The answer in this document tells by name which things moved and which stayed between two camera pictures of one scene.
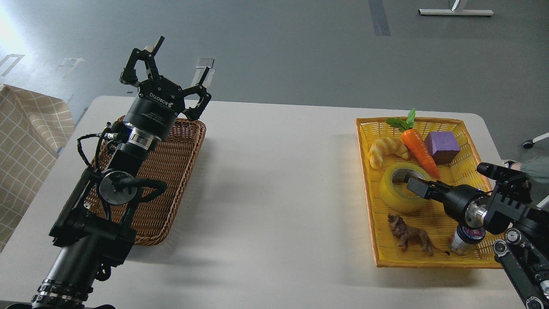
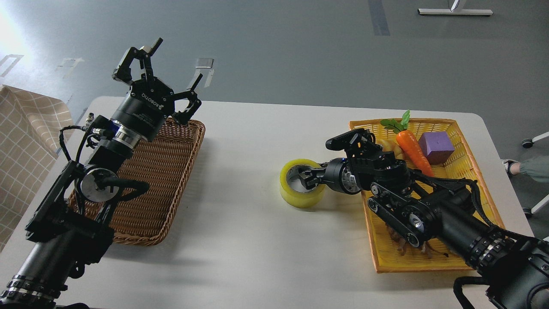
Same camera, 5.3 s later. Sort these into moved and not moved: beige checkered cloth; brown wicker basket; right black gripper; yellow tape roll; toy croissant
Moved: right black gripper; yellow tape roll
Not moved: beige checkered cloth; brown wicker basket; toy croissant
